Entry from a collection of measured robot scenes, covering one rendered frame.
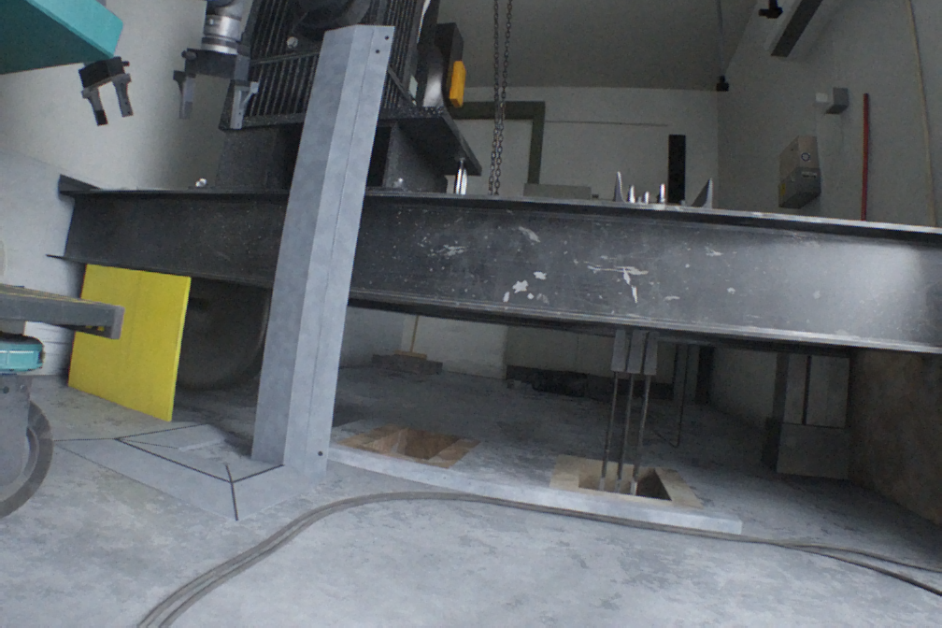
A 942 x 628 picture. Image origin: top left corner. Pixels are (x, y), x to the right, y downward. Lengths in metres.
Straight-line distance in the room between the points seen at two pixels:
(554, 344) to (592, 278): 3.07
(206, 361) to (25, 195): 0.83
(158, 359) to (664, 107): 4.54
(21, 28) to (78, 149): 1.32
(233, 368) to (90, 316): 1.04
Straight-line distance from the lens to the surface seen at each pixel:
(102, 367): 1.70
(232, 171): 1.51
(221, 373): 1.78
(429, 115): 1.23
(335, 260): 1.05
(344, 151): 1.11
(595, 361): 4.11
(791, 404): 1.92
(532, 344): 4.13
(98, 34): 0.79
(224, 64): 1.10
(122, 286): 1.65
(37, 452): 0.87
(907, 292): 1.26
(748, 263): 1.12
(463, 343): 4.48
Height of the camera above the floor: 0.35
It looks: 7 degrees up
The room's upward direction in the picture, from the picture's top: 7 degrees clockwise
